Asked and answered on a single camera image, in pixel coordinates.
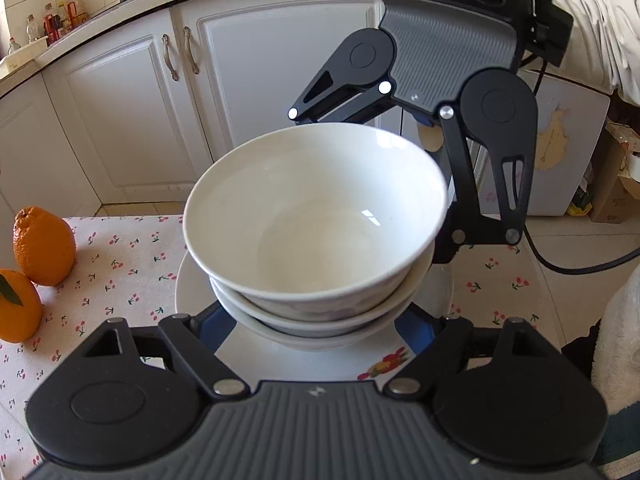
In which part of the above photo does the stained white fruit print plate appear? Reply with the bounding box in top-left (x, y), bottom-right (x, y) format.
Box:
top-left (174, 250), bottom-right (453, 383)

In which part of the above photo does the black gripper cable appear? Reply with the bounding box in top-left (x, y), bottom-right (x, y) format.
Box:
top-left (517, 52), bottom-right (640, 277)

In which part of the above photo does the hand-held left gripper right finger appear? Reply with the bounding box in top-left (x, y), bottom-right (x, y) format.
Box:
top-left (385, 305), bottom-right (551, 400)

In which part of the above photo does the cardboard box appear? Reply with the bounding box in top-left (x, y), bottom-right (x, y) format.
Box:
top-left (590, 122), bottom-right (640, 224)

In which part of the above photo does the bumpy orange without leaf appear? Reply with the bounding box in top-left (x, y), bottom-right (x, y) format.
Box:
top-left (12, 206), bottom-right (77, 287)

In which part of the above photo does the pale blue small fridge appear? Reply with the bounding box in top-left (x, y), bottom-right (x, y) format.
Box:
top-left (520, 70), bottom-right (612, 217)

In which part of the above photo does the white ceramic bowl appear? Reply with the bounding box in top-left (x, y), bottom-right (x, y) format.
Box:
top-left (182, 122), bottom-right (449, 321)
top-left (227, 300), bottom-right (416, 353)
top-left (210, 245), bottom-right (436, 338)

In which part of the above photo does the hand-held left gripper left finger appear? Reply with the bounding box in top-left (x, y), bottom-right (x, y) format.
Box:
top-left (80, 305), bottom-right (251, 400)

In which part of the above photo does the orange with green leaf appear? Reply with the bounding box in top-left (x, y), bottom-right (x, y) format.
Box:
top-left (0, 269), bottom-right (43, 343)

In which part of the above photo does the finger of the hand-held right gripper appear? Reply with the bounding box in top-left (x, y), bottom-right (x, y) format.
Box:
top-left (432, 104), bottom-right (535, 265)
top-left (286, 62), bottom-right (397, 126)

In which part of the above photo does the cherry print tablecloth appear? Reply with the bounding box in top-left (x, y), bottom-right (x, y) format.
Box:
top-left (0, 215), bottom-right (556, 466)

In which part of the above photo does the white fleece garment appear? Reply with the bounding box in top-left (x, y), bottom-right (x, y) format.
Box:
top-left (592, 280), bottom-right (640, 411)

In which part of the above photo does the white plastic tray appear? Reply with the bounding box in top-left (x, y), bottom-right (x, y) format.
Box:
top-left (0, 35), bottom-right (50, 73)

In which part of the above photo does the white kitchen cabinet unit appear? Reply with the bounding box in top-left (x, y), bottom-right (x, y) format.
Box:
top-left (0, 0), bottom-right (501, 221)

